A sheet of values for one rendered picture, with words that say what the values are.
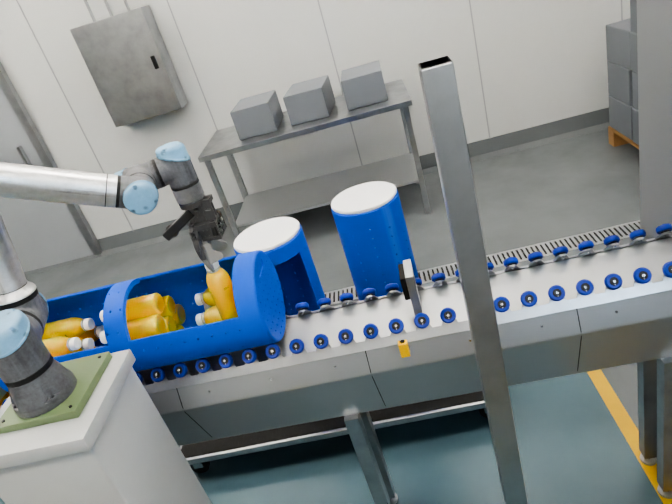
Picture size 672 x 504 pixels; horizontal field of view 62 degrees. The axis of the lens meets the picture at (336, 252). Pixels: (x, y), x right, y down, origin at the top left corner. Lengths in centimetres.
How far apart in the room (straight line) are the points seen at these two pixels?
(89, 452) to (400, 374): 85
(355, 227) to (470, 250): 105
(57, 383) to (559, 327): 132
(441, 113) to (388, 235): 120
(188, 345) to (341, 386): 47
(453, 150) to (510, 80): 400
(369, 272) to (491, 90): 305
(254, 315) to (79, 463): 55
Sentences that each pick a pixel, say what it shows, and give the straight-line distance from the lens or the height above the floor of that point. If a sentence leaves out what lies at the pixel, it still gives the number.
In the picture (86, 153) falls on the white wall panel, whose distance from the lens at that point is 555.
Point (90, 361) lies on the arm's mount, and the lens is 164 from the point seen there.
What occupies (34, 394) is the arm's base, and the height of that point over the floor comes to 122.
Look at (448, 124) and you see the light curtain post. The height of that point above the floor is 159.
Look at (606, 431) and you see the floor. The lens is 257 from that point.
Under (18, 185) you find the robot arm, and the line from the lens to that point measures 135.
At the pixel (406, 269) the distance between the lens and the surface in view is 163.
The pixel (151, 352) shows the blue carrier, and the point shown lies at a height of 107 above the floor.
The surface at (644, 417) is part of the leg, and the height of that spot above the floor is 25.
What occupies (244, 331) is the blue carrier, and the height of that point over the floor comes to 108.
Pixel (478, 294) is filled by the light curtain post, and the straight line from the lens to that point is 127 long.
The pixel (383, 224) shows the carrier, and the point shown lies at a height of 95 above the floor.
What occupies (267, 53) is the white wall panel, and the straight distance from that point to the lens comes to 489.
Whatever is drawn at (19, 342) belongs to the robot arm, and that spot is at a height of 135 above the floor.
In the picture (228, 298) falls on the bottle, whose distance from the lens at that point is 162.
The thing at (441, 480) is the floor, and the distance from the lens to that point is 245.
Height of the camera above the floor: 192
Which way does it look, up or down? 27 degrees down
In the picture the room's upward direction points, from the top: 18 degrees counter-clockwise
